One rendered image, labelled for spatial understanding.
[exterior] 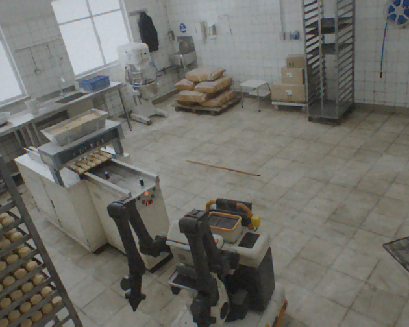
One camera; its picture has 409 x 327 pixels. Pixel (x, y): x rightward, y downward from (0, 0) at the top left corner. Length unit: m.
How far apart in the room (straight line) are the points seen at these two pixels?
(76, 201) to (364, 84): 4.51
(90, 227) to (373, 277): 2.53
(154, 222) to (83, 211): 0.76
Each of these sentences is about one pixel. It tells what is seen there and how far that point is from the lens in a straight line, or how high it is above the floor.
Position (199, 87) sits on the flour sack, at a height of 0.50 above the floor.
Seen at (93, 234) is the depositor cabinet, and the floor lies 0.26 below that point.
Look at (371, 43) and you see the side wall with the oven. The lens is 6.08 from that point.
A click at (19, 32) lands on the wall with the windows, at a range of 6.67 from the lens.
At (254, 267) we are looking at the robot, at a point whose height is 0.69.
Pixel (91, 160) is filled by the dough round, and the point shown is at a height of 0.91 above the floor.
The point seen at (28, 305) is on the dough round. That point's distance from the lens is 2.11.
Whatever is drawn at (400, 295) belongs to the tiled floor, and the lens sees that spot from 3.24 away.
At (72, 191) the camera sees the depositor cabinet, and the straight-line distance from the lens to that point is 3.59.
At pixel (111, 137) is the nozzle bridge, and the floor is 1.05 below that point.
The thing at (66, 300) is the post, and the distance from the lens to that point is 2.11.
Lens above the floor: 2.34
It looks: 28 degrees down
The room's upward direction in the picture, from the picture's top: 11 degrees counter-clockwise
